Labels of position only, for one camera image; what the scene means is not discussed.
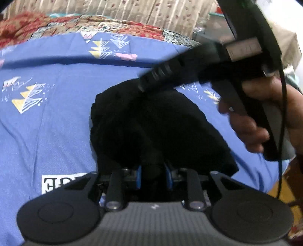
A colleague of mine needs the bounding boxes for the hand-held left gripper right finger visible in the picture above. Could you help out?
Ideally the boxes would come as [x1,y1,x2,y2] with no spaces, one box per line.
[164,163,247,211]

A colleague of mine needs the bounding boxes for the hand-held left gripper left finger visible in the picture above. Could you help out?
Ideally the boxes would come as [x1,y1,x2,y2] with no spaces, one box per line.
[65,165,143,211]

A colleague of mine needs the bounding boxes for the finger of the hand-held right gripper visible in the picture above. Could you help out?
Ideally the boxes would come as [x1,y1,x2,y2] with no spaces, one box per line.
[138,46,201,93]

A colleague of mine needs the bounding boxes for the black pants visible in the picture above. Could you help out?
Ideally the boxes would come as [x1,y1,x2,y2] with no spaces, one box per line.
[89,79,239,202]

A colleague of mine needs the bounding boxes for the person's right hand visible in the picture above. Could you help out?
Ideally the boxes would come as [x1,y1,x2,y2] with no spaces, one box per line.
[218,76,303,155]

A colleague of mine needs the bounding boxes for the beige table cloth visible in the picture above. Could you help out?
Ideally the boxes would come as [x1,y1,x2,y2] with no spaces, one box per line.
[269,21,298,67]

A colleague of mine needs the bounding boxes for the beige patterned curtain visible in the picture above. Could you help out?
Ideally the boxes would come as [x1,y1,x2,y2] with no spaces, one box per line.
[2,0,222,39]

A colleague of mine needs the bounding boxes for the blue printed bed sheet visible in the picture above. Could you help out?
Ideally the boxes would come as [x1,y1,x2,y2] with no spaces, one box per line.
[0,32,291,246]

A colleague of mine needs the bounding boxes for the red patterned quilt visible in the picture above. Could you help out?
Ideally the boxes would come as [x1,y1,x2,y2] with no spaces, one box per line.
[0,12,201,48]

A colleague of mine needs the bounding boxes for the black cable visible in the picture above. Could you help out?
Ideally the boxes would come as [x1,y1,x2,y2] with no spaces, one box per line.
[275,63,288,199]

